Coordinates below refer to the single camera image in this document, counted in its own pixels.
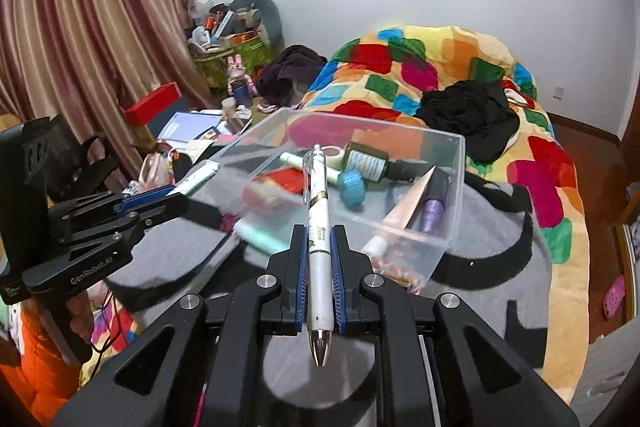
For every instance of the white pen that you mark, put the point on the white pen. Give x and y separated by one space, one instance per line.
319 257

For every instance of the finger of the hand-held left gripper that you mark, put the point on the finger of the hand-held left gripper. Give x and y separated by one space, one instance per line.
142 199
165 209

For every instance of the pink clog shoe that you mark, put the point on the pink clog shoe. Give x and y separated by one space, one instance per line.
614 297

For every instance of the small purple toy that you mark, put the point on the small purple toy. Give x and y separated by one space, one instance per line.
228 223

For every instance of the red foil packet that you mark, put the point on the red foil packet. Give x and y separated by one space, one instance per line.
285 179

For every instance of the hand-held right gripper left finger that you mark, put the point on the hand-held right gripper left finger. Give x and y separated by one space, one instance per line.
299 277

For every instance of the pink bunny toy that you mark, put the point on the pink bunny toy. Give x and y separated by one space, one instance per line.
237 77

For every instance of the mint green tube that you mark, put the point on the mint green tube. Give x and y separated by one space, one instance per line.
260 237

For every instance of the orange cloth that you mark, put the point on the orange cloth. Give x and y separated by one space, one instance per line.
35 367

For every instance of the white cup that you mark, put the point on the white cup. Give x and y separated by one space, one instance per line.
229 107

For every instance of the white packet with green print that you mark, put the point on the white packet with green print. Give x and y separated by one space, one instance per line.
197 177

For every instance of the red box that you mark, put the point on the red box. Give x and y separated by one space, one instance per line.
150 104

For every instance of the beige eraser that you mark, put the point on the beige eraser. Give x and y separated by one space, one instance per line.
267 200

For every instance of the wall socket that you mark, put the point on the wall socket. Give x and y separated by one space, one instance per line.
558 93

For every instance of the colourful patchwork quilt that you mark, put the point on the colourful patchwork quilt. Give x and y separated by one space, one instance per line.
450 52

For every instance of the grey and black blanket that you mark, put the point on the grey and black blanket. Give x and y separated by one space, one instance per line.
500 257

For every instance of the blue and white booklet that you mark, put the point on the blue and white booklet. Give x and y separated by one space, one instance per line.
190 127

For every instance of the clear plastic storage box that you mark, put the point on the clear plastic storage box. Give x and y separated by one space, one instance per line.
250 142

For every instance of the dark brown clothing pile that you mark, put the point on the dark brown clothing pile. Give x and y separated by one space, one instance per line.
290 72

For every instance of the light green tube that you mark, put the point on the light green tube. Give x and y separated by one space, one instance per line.
292 159

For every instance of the black clothing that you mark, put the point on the black clothing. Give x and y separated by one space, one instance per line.
465 117

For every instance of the striped pink curtain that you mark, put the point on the striped pink curtain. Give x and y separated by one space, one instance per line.
90 32

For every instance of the person's left hand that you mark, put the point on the person's left hand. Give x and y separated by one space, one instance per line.
80 327

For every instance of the beige tube with white cap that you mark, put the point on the beige tube with white cap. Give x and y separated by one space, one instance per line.
407 207

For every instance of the black tool with orange dot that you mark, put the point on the black tool with orange dot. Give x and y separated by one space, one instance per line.
181 163

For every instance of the purple bottle with black cap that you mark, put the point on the purple bottle with black cap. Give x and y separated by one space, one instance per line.
432 212

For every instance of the dark green bottle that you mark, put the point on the dark green bottle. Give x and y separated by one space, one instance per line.
367 163

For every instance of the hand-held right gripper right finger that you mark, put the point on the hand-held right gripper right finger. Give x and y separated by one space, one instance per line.
342 277

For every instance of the green bag of clutter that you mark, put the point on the green bag of clutter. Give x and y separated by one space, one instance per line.
215 64

